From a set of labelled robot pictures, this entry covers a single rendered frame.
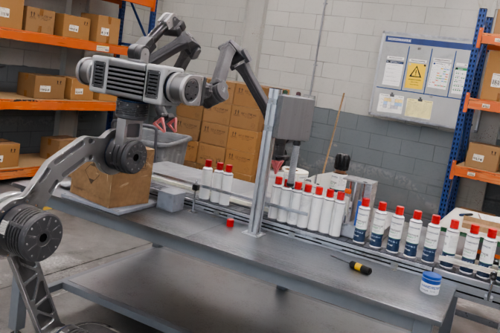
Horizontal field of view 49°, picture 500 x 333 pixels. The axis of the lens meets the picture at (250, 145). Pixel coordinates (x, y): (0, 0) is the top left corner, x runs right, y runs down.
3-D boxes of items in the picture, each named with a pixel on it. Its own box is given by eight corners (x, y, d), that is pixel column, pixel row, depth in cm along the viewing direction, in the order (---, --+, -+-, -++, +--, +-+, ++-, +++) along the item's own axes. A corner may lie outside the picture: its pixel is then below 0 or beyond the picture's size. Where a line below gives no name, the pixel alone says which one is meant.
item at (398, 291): (475, 243, 299) (476, 239, 299) (440, 327, 182) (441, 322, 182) (166, 163, 392) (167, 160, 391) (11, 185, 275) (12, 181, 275)
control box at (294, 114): (309, 141, 245) (315, 99, 243) (277, 138, 237) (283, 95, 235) (297, 137, 254) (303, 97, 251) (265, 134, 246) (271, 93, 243)
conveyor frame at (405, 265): (435, 272, 233) (437, 262, 232) (431, 279, 223) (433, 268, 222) (133, 185, 305) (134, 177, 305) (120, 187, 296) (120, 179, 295)
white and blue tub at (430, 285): (434, 289, 212) (438, 272, 211) (440, 296, 205) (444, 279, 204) (417, 286, 212) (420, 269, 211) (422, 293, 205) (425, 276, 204)
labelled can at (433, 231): (434, 262, 230) (443, 215, 227) (432, 265, 225) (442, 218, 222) (422, 259, 232) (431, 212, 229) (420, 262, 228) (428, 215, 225)
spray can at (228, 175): (231, 205, 274) (236, 165, 271) (225, 207, 269) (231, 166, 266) (222, 203, 276) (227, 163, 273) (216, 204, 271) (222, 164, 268)
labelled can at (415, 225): (416, 257, 233) (425, 211, 230) (414, 260, 229) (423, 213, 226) (404, 253, 235) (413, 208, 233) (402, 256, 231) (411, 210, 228)
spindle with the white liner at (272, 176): (282, 203, 294) (291, 149, 290) (274, 206, 286) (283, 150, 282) (267, 199, 298) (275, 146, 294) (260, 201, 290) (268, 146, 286)
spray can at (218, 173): (222, 202, 276) (227, 163, 273) (216, 204, 271) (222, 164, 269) (213, 200, 278) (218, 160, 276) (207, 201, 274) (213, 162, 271)
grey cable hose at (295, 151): (295, 186, 245) (302, 140, 243) (292, 187, 242) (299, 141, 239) (287, 184, 247) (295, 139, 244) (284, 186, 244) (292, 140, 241)
